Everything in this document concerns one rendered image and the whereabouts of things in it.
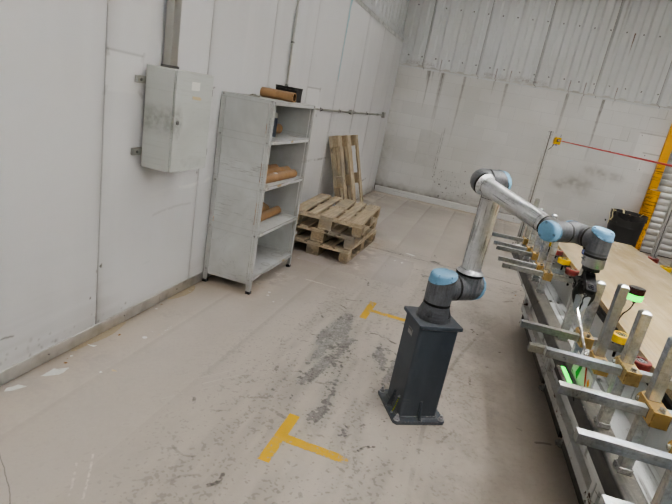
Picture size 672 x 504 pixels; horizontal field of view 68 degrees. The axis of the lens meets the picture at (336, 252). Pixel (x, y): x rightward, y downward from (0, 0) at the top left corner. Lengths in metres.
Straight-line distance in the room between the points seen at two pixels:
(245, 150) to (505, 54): 6.80
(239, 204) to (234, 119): 0.65
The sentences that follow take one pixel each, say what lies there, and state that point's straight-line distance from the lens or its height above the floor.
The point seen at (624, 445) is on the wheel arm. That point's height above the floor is 0.96.
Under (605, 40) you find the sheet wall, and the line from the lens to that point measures 10.14.
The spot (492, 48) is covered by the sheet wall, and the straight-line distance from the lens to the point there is 10.00.
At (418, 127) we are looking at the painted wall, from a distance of 9.99.
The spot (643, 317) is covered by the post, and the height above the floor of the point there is 1.15.
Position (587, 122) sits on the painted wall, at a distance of 10.00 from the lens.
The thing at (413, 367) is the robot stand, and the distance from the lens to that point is 2.85.
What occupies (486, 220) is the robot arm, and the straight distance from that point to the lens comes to 2.77.
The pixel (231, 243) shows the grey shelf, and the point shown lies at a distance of 4.15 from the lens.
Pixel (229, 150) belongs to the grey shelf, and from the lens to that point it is 4.04.
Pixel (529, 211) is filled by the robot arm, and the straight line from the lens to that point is 2.38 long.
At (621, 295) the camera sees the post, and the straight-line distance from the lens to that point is 2.23.
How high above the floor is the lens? 1.67
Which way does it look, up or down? 17 degrees down
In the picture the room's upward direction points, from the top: 11 degrees clockwise
